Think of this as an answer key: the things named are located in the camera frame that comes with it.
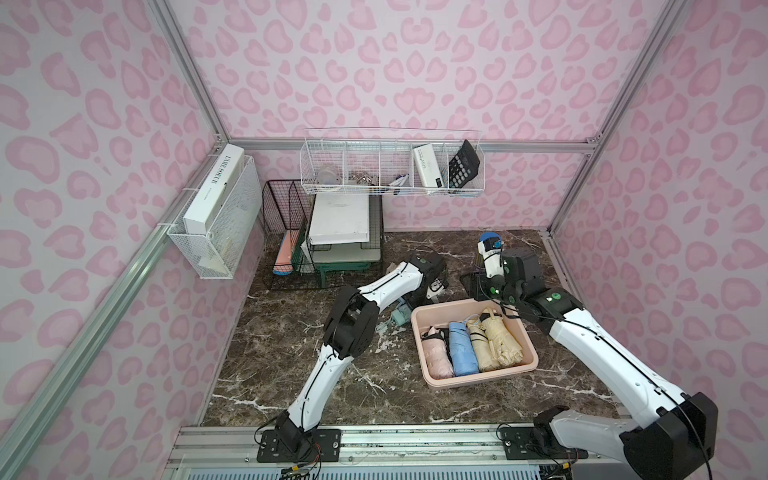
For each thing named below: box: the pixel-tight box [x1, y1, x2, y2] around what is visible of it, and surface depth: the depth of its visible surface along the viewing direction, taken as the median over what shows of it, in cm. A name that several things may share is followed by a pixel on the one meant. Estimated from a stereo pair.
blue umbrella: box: [448, 321, 479, 376], surface depth 82 cm
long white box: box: [183, 144, 245, 235], surface depth 71 cm
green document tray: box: [291, 237, 381, 288], surface depth 92 cm
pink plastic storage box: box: [410, 298, 539, 389], surface depth 78 cm
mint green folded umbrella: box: [375, 297, 411, 333], surface depth 96 cm
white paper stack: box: [309, 192, 370, 245], surface depth 93 cm
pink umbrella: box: [421, 326, 454, 380], surface depth 84 cm
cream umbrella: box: [479, 307, 523, 371], surface depth 80 cm
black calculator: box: [449, 139, 480, 188], surface depth 93 cm
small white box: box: [413, 144, 444, 188], surface depth 93 cm
